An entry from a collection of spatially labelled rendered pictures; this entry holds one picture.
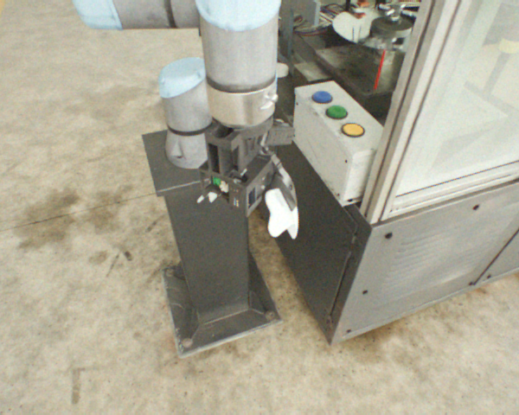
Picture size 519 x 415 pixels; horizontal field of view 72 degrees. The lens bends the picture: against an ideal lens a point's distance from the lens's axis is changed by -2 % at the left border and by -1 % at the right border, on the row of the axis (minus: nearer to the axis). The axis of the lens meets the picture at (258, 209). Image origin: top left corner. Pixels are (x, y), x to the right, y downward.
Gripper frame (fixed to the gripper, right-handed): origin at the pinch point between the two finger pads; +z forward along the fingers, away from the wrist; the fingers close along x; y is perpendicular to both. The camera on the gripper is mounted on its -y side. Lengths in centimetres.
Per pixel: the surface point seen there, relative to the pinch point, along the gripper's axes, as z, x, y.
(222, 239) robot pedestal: 43, -23, -20
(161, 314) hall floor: 91, -48, -6
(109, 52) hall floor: 91, -252, -172
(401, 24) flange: -5, 1, -79
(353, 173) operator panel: 6.7, 8.4, -25.9
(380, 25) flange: -5, -4, -76
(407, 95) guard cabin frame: -13.6, 14.2, -24.1
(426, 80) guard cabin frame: -16.4, 16.0, -24.4
